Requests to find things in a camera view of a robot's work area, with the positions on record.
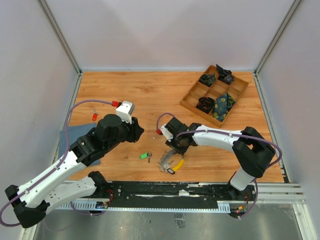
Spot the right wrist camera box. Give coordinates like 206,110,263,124
160,123,174,142

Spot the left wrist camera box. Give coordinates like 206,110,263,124
115,101,135,124

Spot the dark rolled tie top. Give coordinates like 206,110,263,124
215,64,235,85

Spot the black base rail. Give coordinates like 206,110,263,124
77,181,257,211

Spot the folded blue cloth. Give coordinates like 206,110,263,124
58,122,102,166

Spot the large keyring with yellow handle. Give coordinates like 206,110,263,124
157,150,185,175

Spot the black orange rolled tie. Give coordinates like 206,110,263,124
196,97,215,114

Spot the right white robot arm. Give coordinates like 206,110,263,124
158,117,276,200

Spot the blue yellow leaf tie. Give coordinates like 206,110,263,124
212,92,236,122

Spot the green patterned rolled tie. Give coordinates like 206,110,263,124
199,74,216,87

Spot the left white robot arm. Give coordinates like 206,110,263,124
5,114,145,229

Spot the key with green tag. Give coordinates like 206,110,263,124
139,152,152,163

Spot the purple cable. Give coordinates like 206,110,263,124
155,112,283,221
0,99,120,228

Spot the key with black tag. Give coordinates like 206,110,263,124
166,168,176,175

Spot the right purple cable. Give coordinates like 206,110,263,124
155,112,283,221

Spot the wooden compartment tray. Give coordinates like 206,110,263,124
180,65,249,128

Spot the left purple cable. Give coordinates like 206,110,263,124
0,99,120,228

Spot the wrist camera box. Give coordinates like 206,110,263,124
115,101,135,124
160,123,174,142

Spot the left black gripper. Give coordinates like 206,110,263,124
105,115,145,151

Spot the key with red tag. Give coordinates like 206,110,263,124
92,108,99,122

